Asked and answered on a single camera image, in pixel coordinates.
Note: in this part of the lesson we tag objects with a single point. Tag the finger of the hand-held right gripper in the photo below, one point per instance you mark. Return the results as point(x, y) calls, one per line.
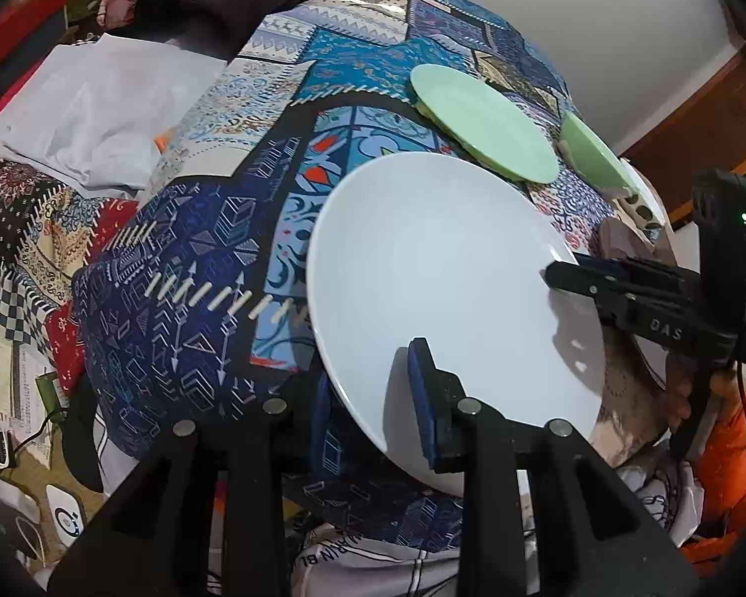
point(587, 289)
point(643, 273)

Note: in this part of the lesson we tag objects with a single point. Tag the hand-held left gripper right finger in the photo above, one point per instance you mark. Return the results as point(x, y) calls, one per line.
point(420, 398)

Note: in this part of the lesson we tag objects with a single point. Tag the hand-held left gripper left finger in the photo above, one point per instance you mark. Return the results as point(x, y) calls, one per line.
point(321, 413)

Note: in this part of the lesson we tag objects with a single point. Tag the large white plate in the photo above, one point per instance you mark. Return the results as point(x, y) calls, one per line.
point(441, 273)

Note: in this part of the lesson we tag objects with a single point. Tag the light green bowl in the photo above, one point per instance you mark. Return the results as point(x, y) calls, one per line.
point(597, 155)

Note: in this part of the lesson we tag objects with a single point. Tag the light green plate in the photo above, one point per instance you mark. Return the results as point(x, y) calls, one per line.
point(485, 124)

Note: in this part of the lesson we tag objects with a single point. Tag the person's right hand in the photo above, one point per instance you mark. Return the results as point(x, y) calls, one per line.
point(679, 398)

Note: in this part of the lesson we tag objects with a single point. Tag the white bowl with dark dots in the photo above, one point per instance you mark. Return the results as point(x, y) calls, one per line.
point(649, 205)

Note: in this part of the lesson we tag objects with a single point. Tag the brown wooden door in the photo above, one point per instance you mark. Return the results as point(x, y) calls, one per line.
point(721, 112)

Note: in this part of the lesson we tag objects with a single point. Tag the blue patchwork tablecloth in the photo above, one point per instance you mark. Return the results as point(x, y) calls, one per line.
point(211, 261)

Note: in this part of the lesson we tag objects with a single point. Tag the white power adapter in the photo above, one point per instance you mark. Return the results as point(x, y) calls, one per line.
point(0, 448)

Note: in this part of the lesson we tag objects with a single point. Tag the pile of papers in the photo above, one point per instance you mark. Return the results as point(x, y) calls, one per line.
point(0, 373)

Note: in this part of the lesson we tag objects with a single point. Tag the white folded cloth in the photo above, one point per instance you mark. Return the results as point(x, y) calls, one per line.
point(87, 112)

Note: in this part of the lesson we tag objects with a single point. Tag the red box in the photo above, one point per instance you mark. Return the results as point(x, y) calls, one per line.
point(25, 25)

